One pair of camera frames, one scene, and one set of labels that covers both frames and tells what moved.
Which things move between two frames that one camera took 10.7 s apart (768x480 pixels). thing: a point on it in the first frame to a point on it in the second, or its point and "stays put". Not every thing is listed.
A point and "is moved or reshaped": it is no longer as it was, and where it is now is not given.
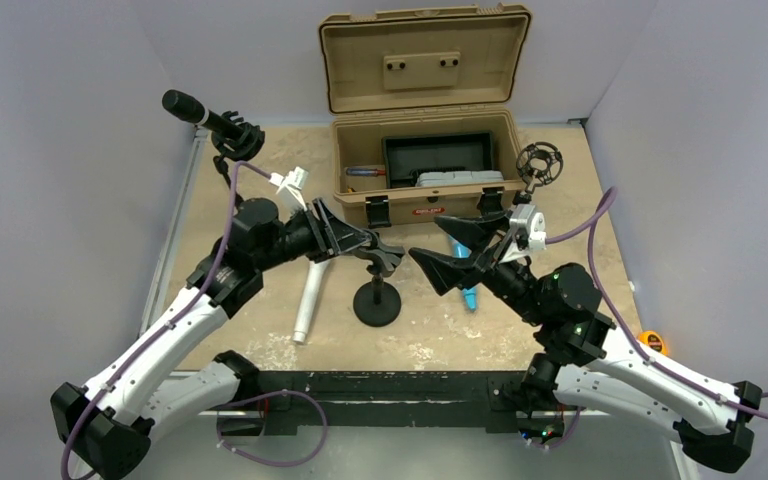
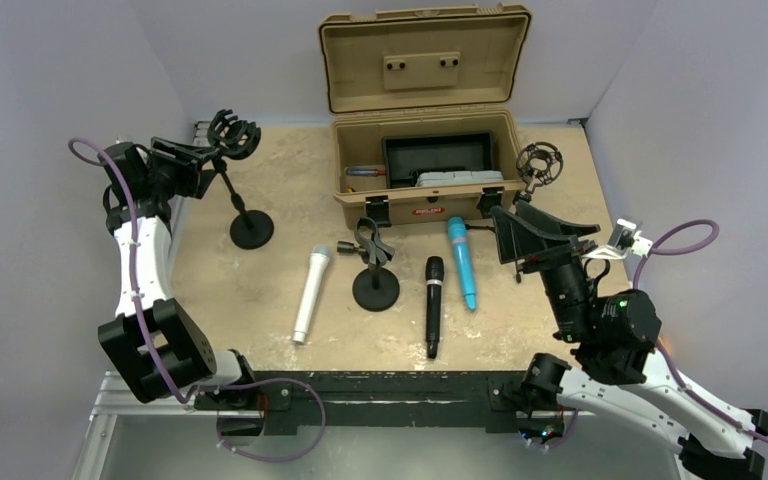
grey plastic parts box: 449,177 stays put
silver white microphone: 310,299 stays put
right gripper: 443,272 to 515,239
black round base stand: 235,146 stays put
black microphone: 188,108 to 434,271
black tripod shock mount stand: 539,164 stays put
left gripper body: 325,238 to 178,171
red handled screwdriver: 366,172 stays put
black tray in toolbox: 407,156 stays put
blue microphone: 461,251 stays put
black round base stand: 377,305 is moved or reshaped
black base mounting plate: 468,401 stays put
